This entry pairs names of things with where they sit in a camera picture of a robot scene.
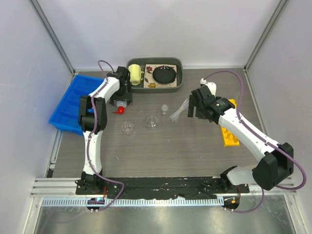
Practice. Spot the white wash bottle red cap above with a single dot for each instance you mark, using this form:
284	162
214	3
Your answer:
121	105

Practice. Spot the tiny glass beaker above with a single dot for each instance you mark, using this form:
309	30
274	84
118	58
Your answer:
127	127

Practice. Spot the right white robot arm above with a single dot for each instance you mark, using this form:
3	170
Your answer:
274	160

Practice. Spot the small glass beaker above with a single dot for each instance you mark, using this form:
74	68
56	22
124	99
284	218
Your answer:
151	122

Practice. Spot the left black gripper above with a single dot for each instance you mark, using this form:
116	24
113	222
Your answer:
126	96

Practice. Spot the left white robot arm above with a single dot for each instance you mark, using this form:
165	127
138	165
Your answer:
92	118

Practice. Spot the grey-green plastic tray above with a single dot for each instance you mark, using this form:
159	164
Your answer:
164	60

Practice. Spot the white slotted cable duct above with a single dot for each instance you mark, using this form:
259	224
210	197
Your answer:
100	202

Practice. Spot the black round dish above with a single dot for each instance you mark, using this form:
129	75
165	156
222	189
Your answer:
164	74

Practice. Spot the bundle of plastic pipettes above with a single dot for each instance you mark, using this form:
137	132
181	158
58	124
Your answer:
175	116

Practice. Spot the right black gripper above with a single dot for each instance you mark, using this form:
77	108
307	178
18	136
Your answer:
190	112

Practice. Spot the blue divided plastic bin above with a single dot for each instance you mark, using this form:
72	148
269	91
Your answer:
65	116

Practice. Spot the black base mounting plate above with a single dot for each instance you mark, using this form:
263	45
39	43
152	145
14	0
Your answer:
159	188

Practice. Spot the pale yellow mug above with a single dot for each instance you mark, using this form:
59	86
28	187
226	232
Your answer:
135	74

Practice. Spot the yellow test tube rack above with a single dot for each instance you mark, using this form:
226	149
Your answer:
229	139

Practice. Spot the small glass erlenmeyer flask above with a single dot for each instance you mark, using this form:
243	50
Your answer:
164	111

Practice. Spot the floral coaster card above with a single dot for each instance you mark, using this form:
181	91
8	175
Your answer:
149	82

